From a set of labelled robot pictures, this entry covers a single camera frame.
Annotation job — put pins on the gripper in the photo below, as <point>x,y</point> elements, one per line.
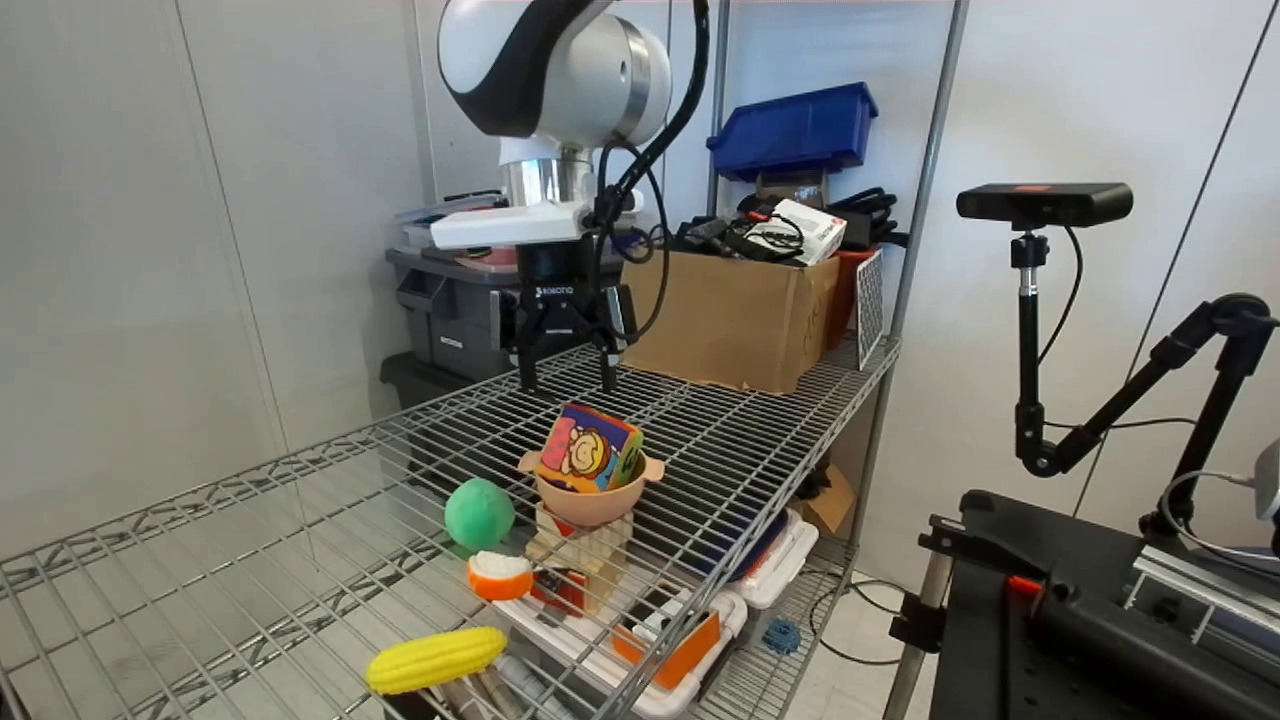
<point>555,285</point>

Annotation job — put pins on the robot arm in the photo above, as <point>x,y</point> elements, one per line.
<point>560,70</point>

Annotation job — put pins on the colourful soft picture cube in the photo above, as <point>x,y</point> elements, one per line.
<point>585,450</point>

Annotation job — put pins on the grey storage box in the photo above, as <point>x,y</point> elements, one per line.
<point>460,315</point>

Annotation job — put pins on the green ball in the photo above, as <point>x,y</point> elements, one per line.
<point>479,514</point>

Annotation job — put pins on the clear plastic organiser box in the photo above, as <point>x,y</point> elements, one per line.
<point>440,222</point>

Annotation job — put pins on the stack of wooden blocks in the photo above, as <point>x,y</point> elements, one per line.
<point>590,555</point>

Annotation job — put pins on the orange and white toy slice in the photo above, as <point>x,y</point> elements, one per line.
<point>500,577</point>

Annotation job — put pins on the white carton box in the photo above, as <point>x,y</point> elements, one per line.
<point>812,230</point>

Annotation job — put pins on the red container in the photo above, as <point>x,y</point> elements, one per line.
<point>845,290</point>

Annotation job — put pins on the small cardboard box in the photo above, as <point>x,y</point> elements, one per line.
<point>828,500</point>

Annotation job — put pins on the checkerboard calibration board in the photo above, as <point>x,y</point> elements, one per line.
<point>870,305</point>

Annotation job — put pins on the white and orange plastic case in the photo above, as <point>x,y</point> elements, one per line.
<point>680,655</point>

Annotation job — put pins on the blue plastic bin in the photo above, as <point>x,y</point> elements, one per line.
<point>795,130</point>

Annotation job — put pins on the yellow toy corn cob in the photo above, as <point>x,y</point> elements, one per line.
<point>435,660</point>

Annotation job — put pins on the small blue gear part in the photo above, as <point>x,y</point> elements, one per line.
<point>782,636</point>

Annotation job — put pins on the camera on mount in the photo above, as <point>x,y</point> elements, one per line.
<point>1045,203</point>

